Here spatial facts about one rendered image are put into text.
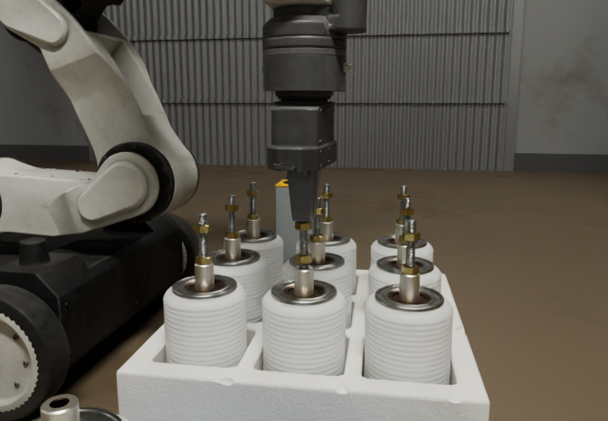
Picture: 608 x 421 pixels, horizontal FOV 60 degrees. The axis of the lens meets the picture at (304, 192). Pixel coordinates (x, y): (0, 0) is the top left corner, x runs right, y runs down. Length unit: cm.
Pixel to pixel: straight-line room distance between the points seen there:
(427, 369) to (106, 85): 69
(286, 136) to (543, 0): 342
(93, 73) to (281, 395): 64
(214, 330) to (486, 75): 328
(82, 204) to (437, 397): 66
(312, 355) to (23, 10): 74
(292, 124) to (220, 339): 25
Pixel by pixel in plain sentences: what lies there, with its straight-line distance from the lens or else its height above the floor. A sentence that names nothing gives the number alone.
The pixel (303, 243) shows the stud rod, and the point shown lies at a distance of 59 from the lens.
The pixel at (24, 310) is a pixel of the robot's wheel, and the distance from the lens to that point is 85.
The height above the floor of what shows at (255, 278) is 23.
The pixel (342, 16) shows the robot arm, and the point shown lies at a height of 55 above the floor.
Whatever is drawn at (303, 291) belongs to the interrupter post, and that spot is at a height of 26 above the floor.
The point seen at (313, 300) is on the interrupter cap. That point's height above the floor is 25.
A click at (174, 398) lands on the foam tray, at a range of 62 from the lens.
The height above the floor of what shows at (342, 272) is 25.
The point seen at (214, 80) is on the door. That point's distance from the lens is 393.
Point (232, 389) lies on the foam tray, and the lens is 59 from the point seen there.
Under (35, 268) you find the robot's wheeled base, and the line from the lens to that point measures 92.
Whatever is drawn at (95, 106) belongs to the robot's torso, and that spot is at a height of 46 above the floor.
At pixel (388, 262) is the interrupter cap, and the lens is 72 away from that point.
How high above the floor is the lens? 47
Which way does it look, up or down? 10 degrees down
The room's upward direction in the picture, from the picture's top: straight up
